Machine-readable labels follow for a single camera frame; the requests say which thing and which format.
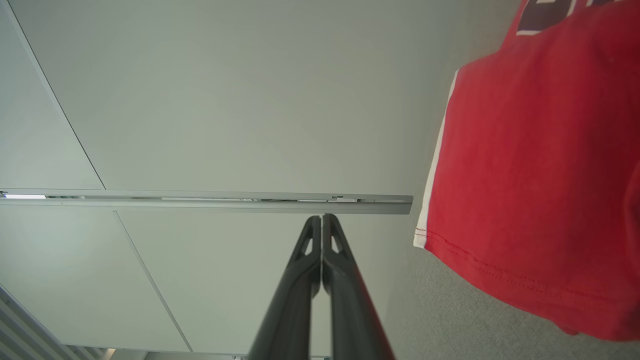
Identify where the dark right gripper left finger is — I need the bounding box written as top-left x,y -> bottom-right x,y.
248,215 -> 322,360

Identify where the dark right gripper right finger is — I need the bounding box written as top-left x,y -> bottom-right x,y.
322,213 -> 396,360

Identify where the red garment with wide white band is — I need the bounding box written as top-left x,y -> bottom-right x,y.
413,0 -> 640,342

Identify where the grey slatted blind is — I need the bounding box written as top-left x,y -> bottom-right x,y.
0,285 -> 116,360

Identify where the grey partition post with round feet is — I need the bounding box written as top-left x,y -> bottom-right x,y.
0,188 -> 414,215

